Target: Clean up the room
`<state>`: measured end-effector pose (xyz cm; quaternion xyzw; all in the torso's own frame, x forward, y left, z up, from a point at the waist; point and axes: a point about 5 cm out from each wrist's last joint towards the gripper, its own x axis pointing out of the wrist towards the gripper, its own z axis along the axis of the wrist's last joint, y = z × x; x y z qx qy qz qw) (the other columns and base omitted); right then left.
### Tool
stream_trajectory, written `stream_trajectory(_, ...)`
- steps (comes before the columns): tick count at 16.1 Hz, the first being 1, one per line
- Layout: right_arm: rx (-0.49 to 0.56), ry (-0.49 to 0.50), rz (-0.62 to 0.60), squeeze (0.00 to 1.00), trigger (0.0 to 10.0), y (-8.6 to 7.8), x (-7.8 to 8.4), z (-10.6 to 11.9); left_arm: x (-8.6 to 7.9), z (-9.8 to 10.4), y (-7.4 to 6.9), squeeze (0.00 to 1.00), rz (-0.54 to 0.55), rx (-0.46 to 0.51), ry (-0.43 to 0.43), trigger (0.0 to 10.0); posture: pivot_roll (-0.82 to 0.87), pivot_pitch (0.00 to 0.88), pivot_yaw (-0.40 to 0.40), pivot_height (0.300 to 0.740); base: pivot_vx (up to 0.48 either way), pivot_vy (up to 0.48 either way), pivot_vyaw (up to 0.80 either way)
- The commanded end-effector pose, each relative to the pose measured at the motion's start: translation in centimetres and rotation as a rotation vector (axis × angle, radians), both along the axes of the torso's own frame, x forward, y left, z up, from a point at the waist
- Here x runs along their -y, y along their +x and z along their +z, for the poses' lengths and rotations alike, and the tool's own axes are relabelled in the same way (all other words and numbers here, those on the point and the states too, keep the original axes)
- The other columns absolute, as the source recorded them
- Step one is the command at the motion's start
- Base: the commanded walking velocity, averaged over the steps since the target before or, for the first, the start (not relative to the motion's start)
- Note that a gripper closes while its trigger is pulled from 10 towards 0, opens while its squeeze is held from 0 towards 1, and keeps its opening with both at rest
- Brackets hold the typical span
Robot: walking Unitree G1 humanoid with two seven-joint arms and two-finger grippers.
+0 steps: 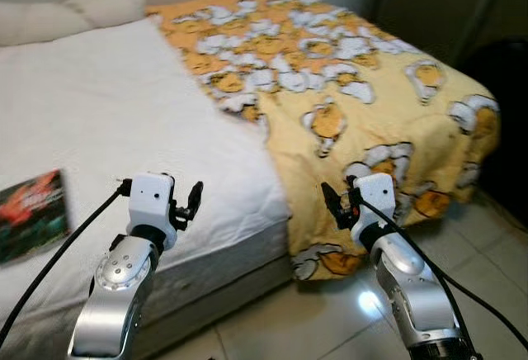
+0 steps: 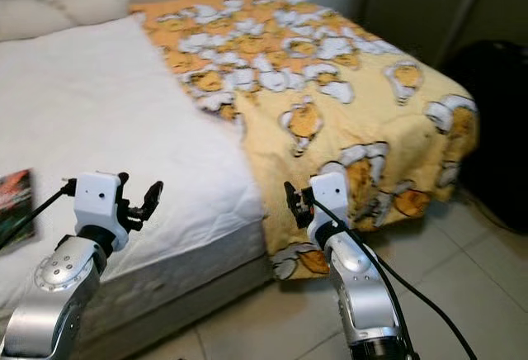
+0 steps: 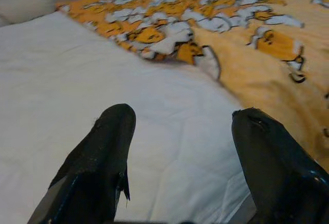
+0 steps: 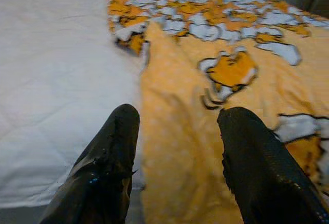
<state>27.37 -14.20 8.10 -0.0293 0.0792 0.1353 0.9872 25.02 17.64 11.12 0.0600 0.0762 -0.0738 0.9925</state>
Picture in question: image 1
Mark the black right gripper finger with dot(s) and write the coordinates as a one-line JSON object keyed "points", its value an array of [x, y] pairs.
{"points": [[332, 205]]}

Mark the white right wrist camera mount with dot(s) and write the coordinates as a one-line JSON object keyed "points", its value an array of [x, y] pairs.
{"points": [[375, 199]]}

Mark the beige bolster pillow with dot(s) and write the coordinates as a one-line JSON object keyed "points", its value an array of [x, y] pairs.
{"points": [[82, 13]]}

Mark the grey fabric bed base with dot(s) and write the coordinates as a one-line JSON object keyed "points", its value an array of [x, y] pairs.
{"points": [[214, 286]]}

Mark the orange egg cartoon blanket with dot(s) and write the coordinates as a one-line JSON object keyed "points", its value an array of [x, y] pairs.
{"points": [[330, 71]]}

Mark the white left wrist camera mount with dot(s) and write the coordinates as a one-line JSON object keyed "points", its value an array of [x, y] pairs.
{"points": [[153, 199]]}

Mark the dark wardrobe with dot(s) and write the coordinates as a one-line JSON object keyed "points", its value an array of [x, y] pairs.
{"points": [[445, 5]]}

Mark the white quilted mattress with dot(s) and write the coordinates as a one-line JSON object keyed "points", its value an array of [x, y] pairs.
{"points": [[107, 104]]}

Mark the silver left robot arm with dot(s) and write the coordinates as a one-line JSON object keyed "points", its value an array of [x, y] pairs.
{"points": [[120, 277]]}

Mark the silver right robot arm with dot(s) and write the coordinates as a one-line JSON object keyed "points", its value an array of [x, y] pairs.
{"points": [[404, 277]]}

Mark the red and green book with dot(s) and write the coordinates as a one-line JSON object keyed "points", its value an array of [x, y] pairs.
{"points": [[33, 211]]}

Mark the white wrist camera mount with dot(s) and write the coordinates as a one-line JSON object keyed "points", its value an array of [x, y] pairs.
{"points": [[153, 199], [375, 199]]}

